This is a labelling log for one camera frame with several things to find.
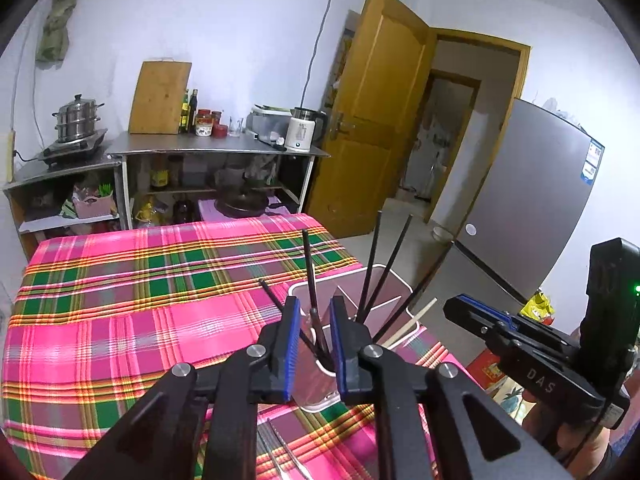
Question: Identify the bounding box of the induction cooker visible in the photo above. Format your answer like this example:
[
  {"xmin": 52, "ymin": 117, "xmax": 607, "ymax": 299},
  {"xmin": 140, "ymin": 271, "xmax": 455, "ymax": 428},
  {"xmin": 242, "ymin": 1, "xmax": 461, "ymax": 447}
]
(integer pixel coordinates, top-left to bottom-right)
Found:
[{"xmin": 39, "ymin": 129, "xmax": 110, "ymax": 167}]

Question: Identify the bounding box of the grey power cable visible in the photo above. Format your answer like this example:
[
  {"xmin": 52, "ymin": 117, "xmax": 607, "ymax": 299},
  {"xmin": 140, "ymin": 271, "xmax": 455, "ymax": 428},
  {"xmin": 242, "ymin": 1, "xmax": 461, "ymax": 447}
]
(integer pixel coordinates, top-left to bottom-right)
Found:
[{"xmin": 299, "ymin": 0, "xmax": 344, "ymax": 109}]

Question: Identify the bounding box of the yellow snack packet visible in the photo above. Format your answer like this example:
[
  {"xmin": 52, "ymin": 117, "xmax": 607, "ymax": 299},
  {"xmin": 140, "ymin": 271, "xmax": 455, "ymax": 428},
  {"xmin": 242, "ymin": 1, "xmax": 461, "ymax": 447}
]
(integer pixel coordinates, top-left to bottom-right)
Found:
[{"xmin": 520, "ymin": 291, "xmax": 557, "ymax": 327}]

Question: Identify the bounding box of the yellow wooden door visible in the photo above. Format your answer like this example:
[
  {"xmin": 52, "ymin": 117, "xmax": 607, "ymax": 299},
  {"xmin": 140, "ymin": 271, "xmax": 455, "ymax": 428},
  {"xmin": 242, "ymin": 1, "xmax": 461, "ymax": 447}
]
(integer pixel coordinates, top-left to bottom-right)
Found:
[{"xmin": 305, "ymin": 0, "xmax": 439, "ymax": 239}]

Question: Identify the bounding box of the wooden cutting board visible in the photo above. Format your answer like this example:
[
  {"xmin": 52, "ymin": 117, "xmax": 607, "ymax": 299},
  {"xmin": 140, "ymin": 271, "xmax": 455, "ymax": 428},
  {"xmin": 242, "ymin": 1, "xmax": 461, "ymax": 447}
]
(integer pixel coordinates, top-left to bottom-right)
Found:
[{"xmin": 128, "ymin": 57, "xmax": 194, "ymax": 135}]

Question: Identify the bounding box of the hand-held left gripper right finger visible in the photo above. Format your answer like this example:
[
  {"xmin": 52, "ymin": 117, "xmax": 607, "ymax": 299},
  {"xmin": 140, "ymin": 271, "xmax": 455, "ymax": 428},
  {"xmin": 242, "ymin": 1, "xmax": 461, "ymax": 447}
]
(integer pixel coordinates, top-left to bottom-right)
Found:
[{"xmin": 330, "ymin": 295, "xmax": 574, "ymax": 480}]

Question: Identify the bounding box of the wooden shelf cabinet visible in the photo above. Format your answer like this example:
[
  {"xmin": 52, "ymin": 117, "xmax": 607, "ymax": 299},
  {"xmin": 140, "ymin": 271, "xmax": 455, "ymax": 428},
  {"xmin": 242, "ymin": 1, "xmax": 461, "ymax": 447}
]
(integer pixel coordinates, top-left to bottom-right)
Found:
[{"xmin": 2, "ymin": 159, "xmax": 126, "ymax": 261}]

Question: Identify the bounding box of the black wok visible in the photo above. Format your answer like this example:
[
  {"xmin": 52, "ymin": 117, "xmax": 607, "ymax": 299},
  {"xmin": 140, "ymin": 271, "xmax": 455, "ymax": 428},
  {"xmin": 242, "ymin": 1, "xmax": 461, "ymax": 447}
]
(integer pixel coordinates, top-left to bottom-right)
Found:
[{"xmin": 215, "ymin": 191, "xmax": 284, "ymax": 219}]

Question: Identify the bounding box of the grey storage box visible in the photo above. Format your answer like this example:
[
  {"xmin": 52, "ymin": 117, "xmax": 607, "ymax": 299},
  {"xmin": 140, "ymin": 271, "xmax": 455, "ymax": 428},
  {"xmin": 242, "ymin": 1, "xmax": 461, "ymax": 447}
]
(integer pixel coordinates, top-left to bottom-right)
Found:
[{"xmin": 248, "ymin": 105, "xmax": 296, "ymax": 144}]

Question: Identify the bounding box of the black handled knife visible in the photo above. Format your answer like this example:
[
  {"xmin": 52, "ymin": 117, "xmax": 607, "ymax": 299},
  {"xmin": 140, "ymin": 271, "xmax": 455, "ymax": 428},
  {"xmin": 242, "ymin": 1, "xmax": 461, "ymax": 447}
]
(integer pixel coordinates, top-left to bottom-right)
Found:
[{"xmin": 256, "ymin": 132, "xmax": 289, "ymax": 152}]

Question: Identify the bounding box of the wooden chopstick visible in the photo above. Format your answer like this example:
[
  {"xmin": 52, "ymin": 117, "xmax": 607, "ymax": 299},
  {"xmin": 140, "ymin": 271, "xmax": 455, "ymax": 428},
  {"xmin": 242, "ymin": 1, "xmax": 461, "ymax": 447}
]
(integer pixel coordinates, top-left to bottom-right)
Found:
[{"xmin": 381, "ymin": 298, "xmax": 439, "ymax": 349}]

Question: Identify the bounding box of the person's right hand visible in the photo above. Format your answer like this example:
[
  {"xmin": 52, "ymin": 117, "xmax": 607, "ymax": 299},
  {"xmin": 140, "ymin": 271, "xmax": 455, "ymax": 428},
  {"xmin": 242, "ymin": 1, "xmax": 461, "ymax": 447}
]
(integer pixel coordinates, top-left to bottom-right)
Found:
[{"xmin": 521, "ymin": 327, "xmax": 610, "ymax": 480}]

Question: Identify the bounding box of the steel utensil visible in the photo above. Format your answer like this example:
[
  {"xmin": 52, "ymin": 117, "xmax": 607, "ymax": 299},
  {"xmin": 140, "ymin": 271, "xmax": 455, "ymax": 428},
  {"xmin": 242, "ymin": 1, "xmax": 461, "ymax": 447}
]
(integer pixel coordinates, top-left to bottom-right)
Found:
[
  {"xmin": 267, "ymin": 417, "xmax": 311, "ymax": 480},
  {"xmin": 257, "ymin": 429, "xmax": 284, "ymax": 480}
]

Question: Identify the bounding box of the yellow label bottle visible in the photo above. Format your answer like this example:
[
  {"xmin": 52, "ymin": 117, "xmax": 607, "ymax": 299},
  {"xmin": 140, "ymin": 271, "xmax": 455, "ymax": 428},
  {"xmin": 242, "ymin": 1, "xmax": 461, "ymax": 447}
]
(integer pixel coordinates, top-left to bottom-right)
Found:
[{"xmin": 150, "ymin": 157, "xmax": 170, "ymax": 191}]

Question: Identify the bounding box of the yellow door frame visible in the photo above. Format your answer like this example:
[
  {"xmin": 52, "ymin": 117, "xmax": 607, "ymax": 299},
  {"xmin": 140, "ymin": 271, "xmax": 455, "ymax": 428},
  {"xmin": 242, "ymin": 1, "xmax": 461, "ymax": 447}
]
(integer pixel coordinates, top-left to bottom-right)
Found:
[{"xmin": 425, "ymin": 30, "xmax": 532, "ymax": 226}]

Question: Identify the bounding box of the white electric kettle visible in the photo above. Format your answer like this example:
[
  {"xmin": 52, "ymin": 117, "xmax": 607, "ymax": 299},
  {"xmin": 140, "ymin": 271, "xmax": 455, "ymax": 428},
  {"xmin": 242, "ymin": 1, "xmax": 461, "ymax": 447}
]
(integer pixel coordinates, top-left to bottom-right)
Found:
[{"xmin": 284, "ymin": 106, "xmax": 329, "ymax": 154}]

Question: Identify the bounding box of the pink plaid tablecloth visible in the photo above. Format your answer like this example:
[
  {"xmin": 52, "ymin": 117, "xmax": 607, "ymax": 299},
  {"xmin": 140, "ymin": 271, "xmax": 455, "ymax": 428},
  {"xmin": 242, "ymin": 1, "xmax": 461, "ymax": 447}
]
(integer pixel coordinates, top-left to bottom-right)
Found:
[{"xmin": 0, "ymin": 212, "xmax": 476, "ymax": 480}]

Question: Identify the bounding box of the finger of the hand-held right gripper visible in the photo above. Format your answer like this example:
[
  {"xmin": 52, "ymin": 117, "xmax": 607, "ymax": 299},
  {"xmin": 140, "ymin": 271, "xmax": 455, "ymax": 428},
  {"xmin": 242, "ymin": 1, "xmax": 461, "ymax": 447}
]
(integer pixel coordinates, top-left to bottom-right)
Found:
[{"xmin": 443, "ymin": 294, "xmax": 518, "ymax": 348}]

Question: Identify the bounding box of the steel steamer pot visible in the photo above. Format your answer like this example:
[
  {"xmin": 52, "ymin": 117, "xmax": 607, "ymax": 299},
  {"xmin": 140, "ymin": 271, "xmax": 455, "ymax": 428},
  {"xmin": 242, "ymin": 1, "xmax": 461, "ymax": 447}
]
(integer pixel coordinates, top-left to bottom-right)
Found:
[{"xmin": 52, "ymin": 93, "xmax": 105, "ymax": 144}]

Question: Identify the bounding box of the red box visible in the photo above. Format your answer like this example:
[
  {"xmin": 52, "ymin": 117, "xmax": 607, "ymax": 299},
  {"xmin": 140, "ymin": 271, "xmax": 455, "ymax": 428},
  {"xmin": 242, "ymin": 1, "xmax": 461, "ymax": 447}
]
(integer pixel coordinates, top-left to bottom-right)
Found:
[{"xmin": 467, "ymin": 350, "xmax": 507, "ymax": 392}]

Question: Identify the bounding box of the steel counter table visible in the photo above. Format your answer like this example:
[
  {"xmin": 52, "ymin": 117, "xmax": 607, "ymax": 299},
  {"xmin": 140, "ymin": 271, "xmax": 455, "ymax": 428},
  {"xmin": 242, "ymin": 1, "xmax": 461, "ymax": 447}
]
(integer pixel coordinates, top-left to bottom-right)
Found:
[{"xmin": 106, "ymin": 130, "xmax": 332, "ymax": 232}]

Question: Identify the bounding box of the black chopstick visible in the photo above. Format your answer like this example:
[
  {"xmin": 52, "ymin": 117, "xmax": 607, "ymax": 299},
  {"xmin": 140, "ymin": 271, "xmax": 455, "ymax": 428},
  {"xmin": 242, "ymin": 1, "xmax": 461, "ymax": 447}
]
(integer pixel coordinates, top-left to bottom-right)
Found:
[
  {"xmin": 372, "ymin": 252, "xmax": 454, "ymax": 344},
  {"xmin": 301, "ymin": 229, "xmax": 324, "ymax": 322},
  {"xmin": 359, "ymin": 211, "xmax": 385, "ymax": 324},
  {"xmin": 258, "ymin": 278, "xmax": 317, "ymax": 354},
  {"xmin": 364, "ymin": 215, "xmax": 414, "ymax": 322},
  {"xmin": 309, "ymin": 307, "xmax": 332, "ymax": 364}
]

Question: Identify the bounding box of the pink utensil holder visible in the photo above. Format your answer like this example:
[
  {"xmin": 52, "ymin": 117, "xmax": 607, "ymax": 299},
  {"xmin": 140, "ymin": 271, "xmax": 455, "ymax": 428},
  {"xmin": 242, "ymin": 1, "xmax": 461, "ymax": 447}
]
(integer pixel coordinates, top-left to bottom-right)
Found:
[{"xmin": 287, "ymin": 262, "xmax": 417, "ymax": 413}]

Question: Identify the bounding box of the silver refrigerator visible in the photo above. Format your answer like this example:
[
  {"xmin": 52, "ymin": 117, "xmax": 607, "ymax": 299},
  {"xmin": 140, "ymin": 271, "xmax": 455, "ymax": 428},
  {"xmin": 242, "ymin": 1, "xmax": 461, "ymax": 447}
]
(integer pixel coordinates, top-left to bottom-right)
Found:
[{"xmin": 425, "ymin": 97, "xmax": 606, "ymax": 307}]

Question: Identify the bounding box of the hanging green cloth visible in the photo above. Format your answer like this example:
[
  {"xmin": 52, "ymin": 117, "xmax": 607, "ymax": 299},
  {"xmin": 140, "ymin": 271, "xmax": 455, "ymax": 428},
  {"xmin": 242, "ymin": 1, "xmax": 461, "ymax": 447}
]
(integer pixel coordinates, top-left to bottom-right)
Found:
[{"xmin": 34, "ymin": 0, "xmax": 87, "ymax": 64}]

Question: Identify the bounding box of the pink plastic basket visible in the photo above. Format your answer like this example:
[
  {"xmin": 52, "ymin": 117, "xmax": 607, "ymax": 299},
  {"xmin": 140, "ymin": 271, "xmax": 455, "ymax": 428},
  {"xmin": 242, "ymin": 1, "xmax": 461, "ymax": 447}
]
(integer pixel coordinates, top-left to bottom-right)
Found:
[{"xmin": 72, "ymin": 192, "xmax": 119, "ymax": 220}]

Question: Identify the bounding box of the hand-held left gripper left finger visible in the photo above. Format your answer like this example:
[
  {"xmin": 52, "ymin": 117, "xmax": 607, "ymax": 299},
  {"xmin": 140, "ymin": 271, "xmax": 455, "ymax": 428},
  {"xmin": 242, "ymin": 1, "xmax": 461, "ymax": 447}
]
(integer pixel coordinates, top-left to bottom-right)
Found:
[{"xmin": 65, "ymin": 296, "xmax": 302, "ymax": 480}]

